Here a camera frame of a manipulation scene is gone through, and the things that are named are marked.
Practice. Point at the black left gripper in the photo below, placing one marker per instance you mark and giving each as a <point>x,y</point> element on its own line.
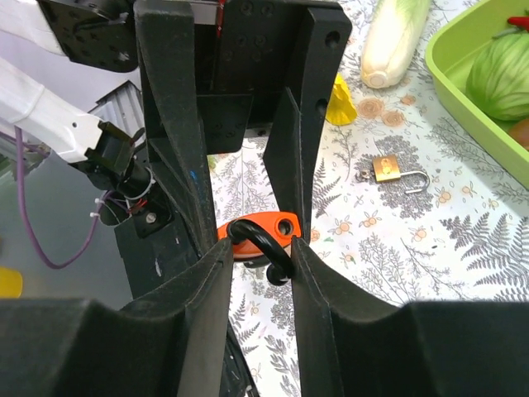
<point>263,68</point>

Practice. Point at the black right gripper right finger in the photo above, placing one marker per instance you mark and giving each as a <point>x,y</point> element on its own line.
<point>351,343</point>

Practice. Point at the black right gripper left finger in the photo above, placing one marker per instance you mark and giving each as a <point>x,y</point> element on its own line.
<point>169,342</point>

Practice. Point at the brass padlock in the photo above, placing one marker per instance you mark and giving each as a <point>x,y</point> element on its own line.
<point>385,168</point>

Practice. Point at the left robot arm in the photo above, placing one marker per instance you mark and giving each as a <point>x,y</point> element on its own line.
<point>100,35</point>

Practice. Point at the yellow white baby cabbage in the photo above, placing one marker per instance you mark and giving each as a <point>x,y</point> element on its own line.
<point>340,110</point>

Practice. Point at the long green napa cabbage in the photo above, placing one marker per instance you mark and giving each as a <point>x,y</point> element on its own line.
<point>393,36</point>

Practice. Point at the green plastic basket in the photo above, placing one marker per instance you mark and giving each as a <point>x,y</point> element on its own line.
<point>449,57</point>

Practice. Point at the round green cabbage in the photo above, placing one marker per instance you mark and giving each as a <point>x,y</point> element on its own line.
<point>497,83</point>

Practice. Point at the red chili pepper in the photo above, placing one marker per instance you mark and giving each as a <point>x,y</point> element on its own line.
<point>519,22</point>

